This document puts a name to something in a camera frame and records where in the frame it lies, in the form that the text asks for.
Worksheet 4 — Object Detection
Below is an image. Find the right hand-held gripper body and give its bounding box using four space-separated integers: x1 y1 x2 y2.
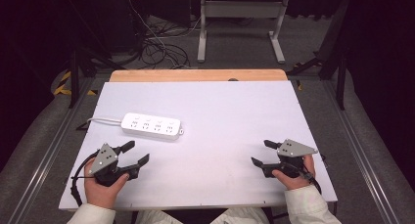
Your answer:
276 138 319 179

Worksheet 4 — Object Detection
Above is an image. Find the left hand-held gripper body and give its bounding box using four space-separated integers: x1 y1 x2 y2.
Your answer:
88 142 140 188

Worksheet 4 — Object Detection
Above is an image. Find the person's right hand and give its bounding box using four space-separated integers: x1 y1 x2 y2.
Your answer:
271 154 316 191

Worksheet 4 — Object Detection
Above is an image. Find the person's left hand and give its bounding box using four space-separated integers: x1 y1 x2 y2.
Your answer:
83 157 130 210

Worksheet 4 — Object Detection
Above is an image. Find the white power strip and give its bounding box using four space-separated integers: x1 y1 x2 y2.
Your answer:
120 112 185 142

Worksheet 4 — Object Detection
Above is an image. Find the white board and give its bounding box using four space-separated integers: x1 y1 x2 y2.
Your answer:
58 80 339 211

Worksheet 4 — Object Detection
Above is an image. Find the yellow black hazard tape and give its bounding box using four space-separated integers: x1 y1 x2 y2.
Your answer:
53 70 99 97

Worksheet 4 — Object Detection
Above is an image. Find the black metal stand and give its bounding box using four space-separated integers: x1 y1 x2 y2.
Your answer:
287 0 350 112
67 0 126 110

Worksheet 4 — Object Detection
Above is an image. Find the wooden table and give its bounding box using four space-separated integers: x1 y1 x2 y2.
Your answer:
109 68 289 83

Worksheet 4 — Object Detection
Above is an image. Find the black equipment cabinet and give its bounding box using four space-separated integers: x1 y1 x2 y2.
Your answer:
97 0 149 54

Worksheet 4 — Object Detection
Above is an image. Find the white power strip cord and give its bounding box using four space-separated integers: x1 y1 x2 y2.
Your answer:
86 116 123 125

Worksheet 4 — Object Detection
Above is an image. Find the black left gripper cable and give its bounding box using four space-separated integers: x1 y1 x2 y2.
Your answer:
70 149 100 207

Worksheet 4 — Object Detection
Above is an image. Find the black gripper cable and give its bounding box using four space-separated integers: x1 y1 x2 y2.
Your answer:
70 149 100 207
283 154 327 196

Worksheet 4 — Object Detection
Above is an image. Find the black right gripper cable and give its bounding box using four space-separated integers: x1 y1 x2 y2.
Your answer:
283 154 327 196

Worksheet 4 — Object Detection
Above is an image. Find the aluminium floor rail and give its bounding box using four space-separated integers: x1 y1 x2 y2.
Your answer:
321 79 402 224
6 76 99 224

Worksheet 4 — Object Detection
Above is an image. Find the tangle of black floor cables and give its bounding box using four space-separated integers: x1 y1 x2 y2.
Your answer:
139 18 192 70

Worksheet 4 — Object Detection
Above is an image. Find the thin white floor cable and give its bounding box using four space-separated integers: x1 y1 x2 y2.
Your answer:
125 0 204 69

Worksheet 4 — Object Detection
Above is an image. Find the white metal table frame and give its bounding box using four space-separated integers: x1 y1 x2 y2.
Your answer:
197 0 291 65

